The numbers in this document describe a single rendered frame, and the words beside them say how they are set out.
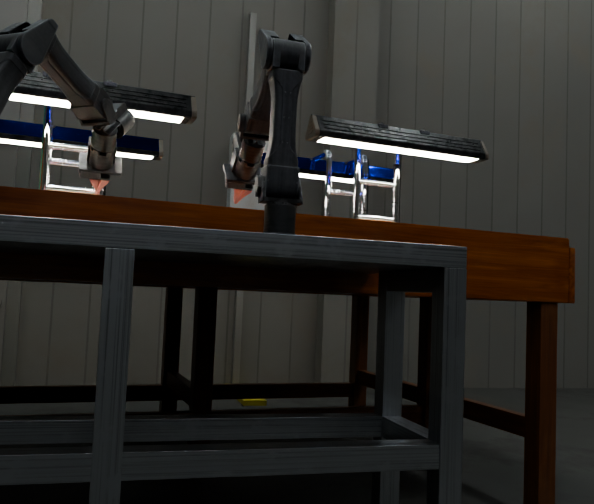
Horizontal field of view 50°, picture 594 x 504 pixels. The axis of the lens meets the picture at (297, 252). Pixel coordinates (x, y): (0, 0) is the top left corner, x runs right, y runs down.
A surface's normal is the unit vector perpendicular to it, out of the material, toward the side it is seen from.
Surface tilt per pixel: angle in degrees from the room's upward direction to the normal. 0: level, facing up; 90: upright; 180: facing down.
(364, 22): 90
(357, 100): 90
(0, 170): 90
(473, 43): 90
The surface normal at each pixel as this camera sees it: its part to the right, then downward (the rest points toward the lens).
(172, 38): 0.27, -0.05
